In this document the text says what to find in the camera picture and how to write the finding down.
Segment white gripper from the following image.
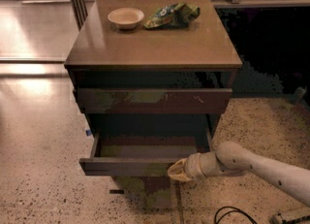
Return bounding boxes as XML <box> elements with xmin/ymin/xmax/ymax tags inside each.
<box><xmin>168</xmin><ymin>153</ymin><xmax>205</xmax><ymax>182</ymax></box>

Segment drawer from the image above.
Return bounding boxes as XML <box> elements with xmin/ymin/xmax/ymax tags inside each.
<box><xmin>79</xmin><ymin>129</ymin><xmax>211</xmax><ymax>176</ymax></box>
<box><xmin>75</xmin><ymin>88</ymin><xmax>233</xmax><ymax>114</ymax></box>

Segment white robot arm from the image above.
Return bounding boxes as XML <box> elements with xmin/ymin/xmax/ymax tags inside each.
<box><xmin>168</xmin><ymin>142</ymin><xmax>310</xmax><ymax>207</ymax></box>

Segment brown wooden drawer cabinet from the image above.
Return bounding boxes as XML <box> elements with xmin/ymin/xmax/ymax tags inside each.
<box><xmin>65</xmin><ymin>0</ymin><xmax>241</xmax><ymax>137</ymax></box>

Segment blue tape piece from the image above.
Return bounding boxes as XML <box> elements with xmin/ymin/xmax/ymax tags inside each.
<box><xmin>85</xmin><ymin>129</ymin><xmax>92</xmax><ymax>137</ymax></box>

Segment white power strip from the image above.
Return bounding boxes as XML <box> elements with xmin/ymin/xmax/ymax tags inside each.
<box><xmin>270</xmin><ymin>208</ymin><xmax>310</xmax><ymax>224</ymax></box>

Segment green chip bag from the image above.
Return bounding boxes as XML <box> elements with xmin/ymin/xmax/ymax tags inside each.
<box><xmin>144</xmin><ymin>2</ymin><xmax>201</xmax><ymax>29</ymax></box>

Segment white paper bowl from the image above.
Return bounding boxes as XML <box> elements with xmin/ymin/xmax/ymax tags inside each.
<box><xmin>108</xmin><ymin>8</ymin><xmax>144</xmax><ymax>30</ymax></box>

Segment black cable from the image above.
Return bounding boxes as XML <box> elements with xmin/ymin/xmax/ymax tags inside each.
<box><xmin>213</xmin><ymin>206</ymin><xmax>259</xmax><ymax>224</ymax></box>

